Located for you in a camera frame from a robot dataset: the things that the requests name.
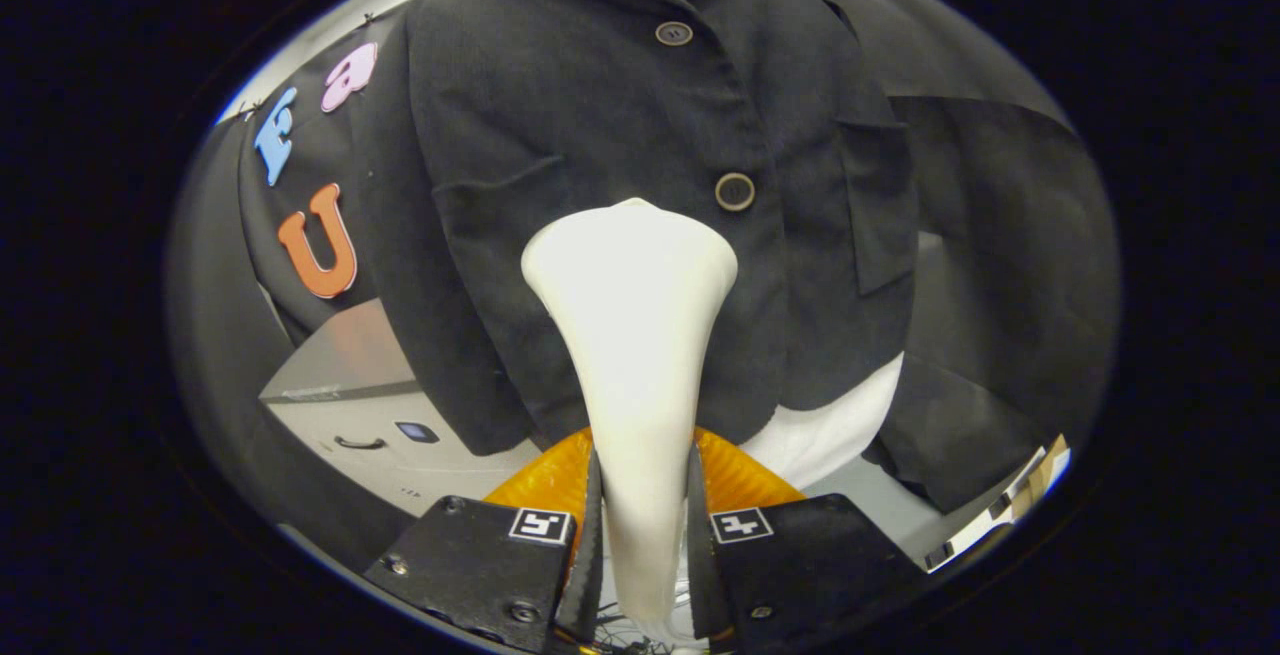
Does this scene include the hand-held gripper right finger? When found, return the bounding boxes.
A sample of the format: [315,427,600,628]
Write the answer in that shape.
[685,425,926,655]

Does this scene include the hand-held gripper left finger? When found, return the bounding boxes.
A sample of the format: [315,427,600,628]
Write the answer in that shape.
[362,425,606,655]

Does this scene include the white garment steamer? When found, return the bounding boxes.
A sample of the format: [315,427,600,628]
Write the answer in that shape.
[520,197,739,626]

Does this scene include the black jacket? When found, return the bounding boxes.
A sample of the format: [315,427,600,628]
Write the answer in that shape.
[355,0,921,456]

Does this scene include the grey topped white cabinet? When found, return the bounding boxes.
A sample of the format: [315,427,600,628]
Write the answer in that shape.
[258,297,546,521]

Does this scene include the cardboard box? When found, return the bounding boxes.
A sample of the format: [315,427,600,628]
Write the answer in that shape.
[1005,435,1071,521]

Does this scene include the black backdrop cloth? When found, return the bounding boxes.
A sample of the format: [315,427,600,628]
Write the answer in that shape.
[165,0,1121,576]

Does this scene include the black floor cables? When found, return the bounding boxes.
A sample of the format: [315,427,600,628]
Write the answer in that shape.
[590,615,691,654]

